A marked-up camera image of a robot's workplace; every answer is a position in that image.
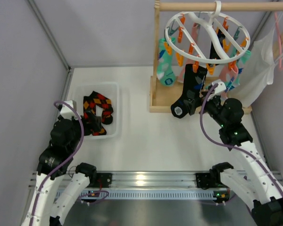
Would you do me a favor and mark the teal sock left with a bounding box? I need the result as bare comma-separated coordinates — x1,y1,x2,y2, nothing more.
157,38,176,87

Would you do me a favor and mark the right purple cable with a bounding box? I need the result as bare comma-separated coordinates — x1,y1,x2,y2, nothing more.
200,82,283,205

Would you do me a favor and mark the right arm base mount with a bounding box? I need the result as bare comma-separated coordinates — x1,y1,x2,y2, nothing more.
195,173,215,190

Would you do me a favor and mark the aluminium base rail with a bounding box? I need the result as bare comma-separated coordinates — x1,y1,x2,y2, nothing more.
28,170,283,189

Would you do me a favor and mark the teal sock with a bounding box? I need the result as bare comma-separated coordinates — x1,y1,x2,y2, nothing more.
157,38,176,87
225,50,251,93

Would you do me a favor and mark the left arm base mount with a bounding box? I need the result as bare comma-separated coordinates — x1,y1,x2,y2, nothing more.
93,172,113,189

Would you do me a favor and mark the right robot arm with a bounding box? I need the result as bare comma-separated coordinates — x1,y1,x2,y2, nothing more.
184,96,283,226

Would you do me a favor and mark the pink clothes hanger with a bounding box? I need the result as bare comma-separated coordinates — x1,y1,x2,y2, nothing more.
273,12,283,71

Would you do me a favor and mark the white round clip hanger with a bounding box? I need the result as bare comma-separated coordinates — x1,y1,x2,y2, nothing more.
164,0,250,66

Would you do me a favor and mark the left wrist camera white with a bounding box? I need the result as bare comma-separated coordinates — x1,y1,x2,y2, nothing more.
54,100,78,120

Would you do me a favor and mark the white cloth garment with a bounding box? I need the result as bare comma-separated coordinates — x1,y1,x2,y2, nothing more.
230,29,275,108

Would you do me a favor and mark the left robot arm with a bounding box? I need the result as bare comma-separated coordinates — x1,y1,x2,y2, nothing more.
22,111,101,226

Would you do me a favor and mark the pink sock front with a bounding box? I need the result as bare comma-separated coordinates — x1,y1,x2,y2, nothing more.
219,61,239,100

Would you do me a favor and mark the grey slotted cable duct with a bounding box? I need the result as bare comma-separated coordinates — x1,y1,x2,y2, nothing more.
79,190,231,201

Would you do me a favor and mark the argyle red orange sock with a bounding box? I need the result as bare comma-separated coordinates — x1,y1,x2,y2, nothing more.
83,91,114,136

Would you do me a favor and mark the teal sock right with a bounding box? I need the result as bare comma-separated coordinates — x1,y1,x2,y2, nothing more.
225,50,251,93

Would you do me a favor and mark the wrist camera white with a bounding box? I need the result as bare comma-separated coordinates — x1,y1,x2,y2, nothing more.
206,79,226,101
54,100,78,120

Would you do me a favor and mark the wooden clothes rack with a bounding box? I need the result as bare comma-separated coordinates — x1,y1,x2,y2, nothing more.
150,0,283,113

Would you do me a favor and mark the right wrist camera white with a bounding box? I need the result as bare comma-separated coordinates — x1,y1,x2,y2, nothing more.
206,79,226,101

